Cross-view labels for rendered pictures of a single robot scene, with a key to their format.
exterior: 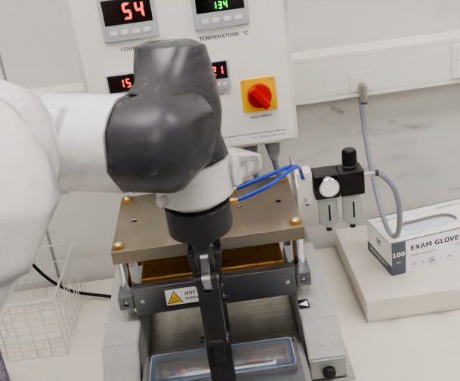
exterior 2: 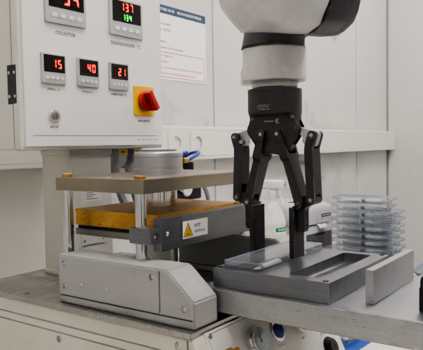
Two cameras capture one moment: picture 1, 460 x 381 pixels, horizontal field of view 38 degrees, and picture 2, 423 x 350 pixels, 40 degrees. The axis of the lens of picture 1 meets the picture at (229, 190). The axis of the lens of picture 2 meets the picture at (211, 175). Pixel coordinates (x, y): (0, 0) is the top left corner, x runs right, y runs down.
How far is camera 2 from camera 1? 90 cm
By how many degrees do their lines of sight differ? 56
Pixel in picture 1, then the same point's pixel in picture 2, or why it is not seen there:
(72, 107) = not seen: outside the picture
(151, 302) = (172, 235)
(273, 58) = (153, 73)
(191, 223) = (296, 92)
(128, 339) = (177, 264)
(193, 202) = (302, 72)
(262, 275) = (235, 210)
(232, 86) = (128, 89)
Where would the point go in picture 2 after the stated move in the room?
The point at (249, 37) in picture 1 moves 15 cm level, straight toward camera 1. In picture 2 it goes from (140, 51) to (201, 42)
